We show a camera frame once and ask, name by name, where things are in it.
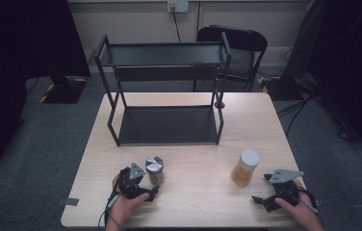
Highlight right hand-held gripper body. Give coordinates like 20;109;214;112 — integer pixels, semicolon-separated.
269;168;305;207

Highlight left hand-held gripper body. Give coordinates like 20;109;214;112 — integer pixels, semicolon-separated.
117;162;146;199

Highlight glass jar with silver lid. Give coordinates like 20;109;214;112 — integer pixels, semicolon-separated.
144;155;166;186

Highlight glass jar with white lid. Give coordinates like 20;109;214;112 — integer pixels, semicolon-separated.
230;148;262;188

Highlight black metal shelf rack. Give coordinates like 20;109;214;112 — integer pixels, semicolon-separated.
92;32;232;147

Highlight person's left hand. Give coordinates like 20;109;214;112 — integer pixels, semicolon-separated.
106;174;150;227

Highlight person's right hand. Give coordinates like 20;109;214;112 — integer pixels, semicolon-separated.
274;178;321;226

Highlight grey tape strip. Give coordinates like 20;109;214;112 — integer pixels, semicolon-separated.
56;197;80;207

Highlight black stand base yellow tape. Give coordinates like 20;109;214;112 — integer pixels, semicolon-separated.
257;74;303;102
39;76;89;105

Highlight black folding chair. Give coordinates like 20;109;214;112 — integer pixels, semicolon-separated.
193;24;269;93

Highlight dark curtain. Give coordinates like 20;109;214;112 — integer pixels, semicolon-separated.
283;0;362;167

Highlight black curtain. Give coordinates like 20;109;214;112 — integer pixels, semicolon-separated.
0;0;91;176

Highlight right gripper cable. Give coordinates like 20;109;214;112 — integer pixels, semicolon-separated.
297;187;323;223

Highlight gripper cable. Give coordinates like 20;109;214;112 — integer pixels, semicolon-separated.
97;192;121;229
297;187;323;223

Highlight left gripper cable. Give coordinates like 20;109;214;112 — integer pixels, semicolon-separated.
97;192;121;229

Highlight black floor cables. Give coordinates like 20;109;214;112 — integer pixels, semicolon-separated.
276;94;313;138

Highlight black socket cable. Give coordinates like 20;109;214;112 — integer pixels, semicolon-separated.
170;11;183;43

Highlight white wall socket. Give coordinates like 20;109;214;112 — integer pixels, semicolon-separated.
167;0;190;14

